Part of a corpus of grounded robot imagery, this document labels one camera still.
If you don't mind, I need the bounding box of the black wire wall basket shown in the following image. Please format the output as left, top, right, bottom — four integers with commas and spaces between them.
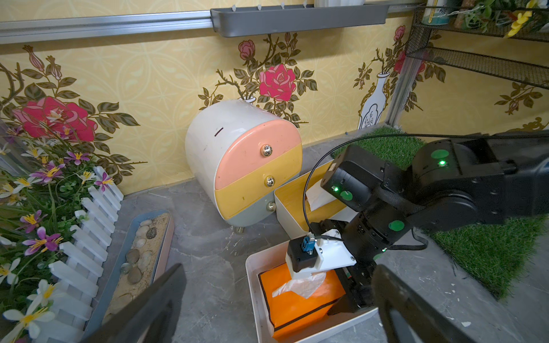
406, 6, 548, 89

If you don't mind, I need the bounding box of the green artificial grass mat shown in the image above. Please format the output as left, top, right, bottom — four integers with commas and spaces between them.
340, 137, 548, 298

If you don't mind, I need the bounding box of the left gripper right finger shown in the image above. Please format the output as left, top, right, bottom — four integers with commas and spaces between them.
372, 265, 474, 342

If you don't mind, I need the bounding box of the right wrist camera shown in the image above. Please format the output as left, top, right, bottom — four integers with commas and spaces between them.
285, 229, 357, 280

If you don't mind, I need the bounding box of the artificial flower bouquet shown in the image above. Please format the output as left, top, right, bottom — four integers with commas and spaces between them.
419, 1, 548, 40

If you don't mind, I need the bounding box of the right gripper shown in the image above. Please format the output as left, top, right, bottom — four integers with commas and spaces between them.
310, 204, 423, 315

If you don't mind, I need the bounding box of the grey wall shelf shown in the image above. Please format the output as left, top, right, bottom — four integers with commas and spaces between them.
210, 2, 390, 38

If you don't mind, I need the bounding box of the round pastel drawer cabinet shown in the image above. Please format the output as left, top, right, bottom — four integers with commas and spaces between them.
185, 100, 303, 227

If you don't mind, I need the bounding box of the white plastic box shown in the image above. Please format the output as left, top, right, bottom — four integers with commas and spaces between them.
273, 160, 359, 240
245, 242, 377, 342

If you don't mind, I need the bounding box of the wooden tray with stones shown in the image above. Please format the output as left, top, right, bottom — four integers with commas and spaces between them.
83, 210, 174, 338

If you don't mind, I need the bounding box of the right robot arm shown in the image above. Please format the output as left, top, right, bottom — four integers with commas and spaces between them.
313, 131, 548, 315

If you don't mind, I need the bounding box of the white fence flower planter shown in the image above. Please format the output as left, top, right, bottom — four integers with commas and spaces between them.
1, 124, 120, 342

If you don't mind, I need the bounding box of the orange tissue pack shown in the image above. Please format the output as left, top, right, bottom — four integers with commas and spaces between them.
258, 264, 345, 342
305, 180, 336, 212

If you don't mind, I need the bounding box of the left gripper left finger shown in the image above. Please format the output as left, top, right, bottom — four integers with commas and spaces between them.
82, 264, 187, 343

